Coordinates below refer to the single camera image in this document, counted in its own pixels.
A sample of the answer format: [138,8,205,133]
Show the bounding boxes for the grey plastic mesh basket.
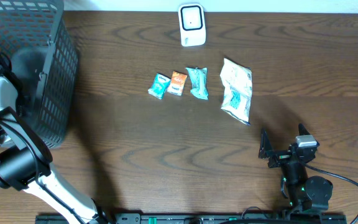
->
[0,0,78,148]

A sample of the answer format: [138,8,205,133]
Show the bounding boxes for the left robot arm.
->
[0,52,113,223]

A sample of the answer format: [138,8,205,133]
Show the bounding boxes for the teal Kleenex tissue pack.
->
[148,73,171,100]

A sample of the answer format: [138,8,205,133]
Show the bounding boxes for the white barcode scanner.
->
[178,3,206,47]

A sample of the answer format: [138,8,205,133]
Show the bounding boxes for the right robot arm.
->
[258,124,333,213]

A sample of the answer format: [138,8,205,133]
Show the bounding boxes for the green wipes packet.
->
[186,68,209,100]

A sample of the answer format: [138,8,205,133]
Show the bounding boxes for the white yellow snack bag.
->
[219,58,253,126]

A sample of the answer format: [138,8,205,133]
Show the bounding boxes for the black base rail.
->
[35,212,348,224]

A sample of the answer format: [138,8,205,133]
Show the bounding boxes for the orange tissue pack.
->
[167,72,188,96]

